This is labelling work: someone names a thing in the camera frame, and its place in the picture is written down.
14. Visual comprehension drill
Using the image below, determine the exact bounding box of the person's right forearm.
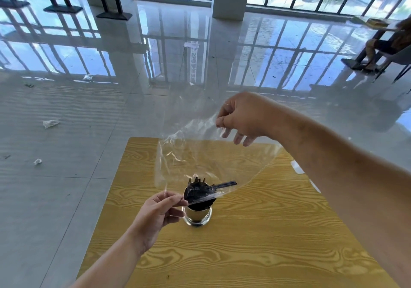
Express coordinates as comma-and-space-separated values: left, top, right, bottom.
276, 109, 411, 288

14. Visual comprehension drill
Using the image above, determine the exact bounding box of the flat wooden box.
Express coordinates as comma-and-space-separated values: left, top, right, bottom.
366, 18, 390, 28

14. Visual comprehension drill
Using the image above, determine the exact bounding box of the person's left hand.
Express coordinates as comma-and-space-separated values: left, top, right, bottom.
128, 190, 189, 255

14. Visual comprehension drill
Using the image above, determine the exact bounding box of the bundle of black straws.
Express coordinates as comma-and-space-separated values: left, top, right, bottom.
185, 175, 238, 211

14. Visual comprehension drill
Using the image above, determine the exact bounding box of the grey chair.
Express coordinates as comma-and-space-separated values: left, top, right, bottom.
372, 45, 411, 84

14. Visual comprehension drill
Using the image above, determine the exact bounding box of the person's right hand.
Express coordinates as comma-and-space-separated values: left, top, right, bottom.
215, 91, 285, 147

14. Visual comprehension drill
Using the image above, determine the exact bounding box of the wooden table with black base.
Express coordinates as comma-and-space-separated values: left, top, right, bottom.
341, 14, 402, 72

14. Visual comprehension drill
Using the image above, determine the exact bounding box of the clear plastic bag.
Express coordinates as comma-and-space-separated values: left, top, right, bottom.
153, 103, 285, 211

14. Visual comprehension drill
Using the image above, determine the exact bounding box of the person's left forearm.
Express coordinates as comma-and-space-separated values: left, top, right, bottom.
69, 228, 147, 288

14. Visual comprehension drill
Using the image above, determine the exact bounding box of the steel cylindrical holder cup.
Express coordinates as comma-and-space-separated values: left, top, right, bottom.
182, 185, 214, 227

